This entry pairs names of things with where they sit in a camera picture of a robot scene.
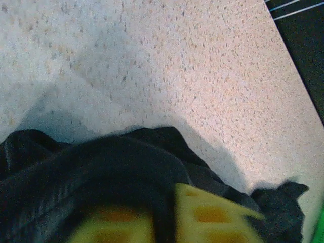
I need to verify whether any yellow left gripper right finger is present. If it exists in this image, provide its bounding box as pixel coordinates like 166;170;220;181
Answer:
174;182;265;243

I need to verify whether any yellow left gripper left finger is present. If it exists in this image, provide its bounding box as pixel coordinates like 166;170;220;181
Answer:
67;207;156;243

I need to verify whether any black t-shirt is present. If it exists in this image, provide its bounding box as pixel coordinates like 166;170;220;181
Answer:
0;126;310;243

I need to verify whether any green plastic basket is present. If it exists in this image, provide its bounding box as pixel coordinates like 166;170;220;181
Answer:
313;202;324;243

